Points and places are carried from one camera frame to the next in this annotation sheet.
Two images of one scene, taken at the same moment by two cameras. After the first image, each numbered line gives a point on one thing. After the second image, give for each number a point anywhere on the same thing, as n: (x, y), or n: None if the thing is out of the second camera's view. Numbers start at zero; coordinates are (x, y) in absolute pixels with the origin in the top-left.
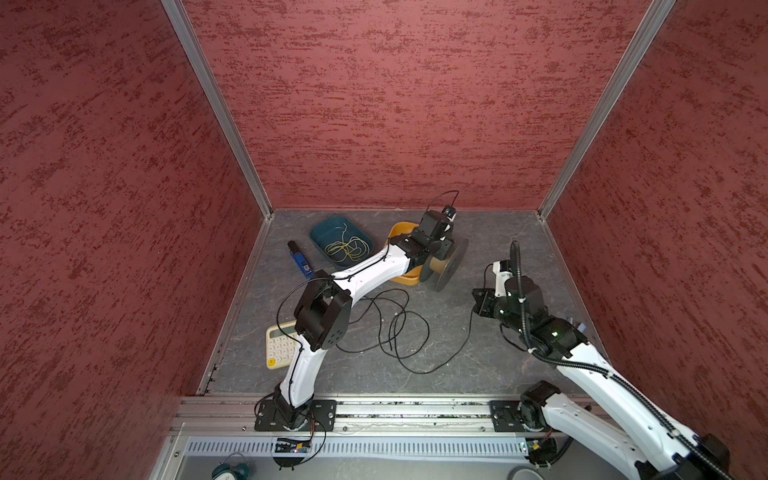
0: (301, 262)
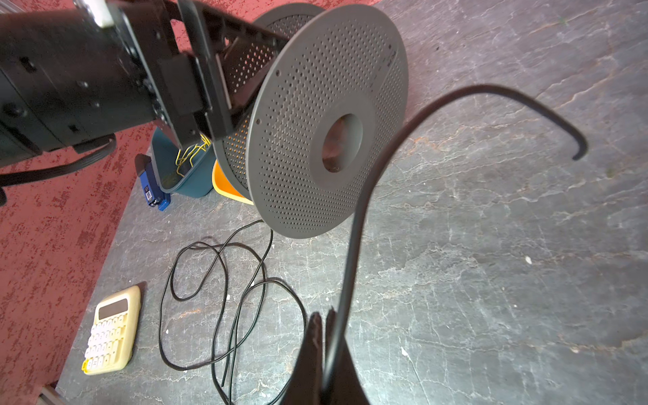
0: (154, 193)
